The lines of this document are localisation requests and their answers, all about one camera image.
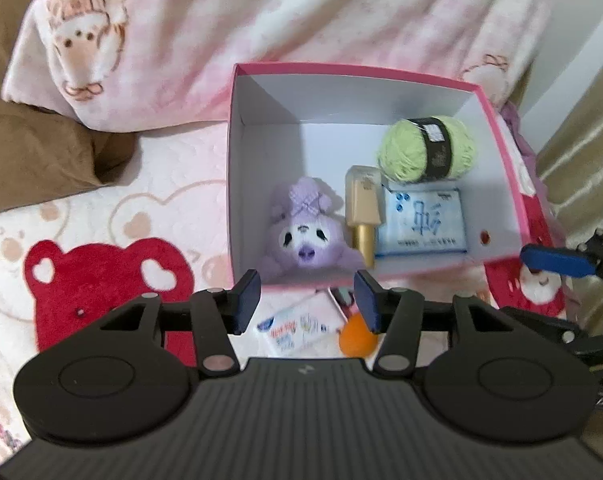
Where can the white tissue packet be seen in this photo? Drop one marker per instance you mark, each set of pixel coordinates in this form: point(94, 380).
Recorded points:
point(301, 327)

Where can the orange ball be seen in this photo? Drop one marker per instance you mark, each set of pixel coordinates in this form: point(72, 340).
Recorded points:
point(356, 342)

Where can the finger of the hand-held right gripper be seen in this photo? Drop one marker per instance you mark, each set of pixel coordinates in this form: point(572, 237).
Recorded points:
point(551, 259)
point(546, 326)

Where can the purple bed skirt fringe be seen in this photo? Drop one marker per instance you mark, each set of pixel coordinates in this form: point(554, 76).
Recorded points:
point(519, 135)

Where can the pink printed pillow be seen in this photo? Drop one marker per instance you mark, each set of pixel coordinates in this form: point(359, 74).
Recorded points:
point(281, 15)

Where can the foundation bottle with gold cap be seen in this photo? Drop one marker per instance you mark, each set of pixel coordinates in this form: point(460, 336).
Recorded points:
point(364, 205)

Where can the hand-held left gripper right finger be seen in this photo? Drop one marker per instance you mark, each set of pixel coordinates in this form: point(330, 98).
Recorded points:
point(369, 305)

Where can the bear printed blanket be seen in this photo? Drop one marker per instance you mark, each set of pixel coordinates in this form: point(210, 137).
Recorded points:
point(96, 240)

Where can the small grey packet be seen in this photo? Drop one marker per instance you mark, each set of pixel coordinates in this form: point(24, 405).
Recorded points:
point(342, 302)

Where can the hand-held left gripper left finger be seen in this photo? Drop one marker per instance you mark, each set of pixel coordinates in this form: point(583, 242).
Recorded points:
point(246, 302)

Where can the pink cardboard box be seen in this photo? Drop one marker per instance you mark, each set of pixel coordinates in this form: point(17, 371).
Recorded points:
point(281, 160)

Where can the blue wet wipes packet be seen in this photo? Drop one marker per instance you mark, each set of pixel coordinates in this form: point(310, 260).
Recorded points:
point(424, 222)

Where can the green yarn ball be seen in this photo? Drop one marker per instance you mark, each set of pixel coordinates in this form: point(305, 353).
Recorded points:
point(406, 152)

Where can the brown pillow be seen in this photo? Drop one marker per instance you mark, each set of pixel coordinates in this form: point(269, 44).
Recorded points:
point(36, 155)

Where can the purple plush toy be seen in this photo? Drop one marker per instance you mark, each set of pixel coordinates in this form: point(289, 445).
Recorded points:
point(306, 235)

